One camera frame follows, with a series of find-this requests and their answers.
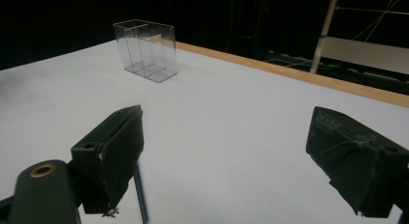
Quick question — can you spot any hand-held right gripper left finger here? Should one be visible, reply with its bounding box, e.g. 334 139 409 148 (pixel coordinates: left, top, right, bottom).
70 104 145 215

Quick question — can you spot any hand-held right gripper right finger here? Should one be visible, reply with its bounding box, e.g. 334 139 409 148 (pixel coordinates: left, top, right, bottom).
305 105 409 218

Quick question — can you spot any dark blue pen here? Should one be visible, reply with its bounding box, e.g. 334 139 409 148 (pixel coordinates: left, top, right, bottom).
133 164 150 224

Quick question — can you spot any clear acrylic compartment holder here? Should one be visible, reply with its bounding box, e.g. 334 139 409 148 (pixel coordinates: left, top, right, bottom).
112 19 178 83

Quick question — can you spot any metal stand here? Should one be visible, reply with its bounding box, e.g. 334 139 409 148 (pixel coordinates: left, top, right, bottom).
309 0 409 75

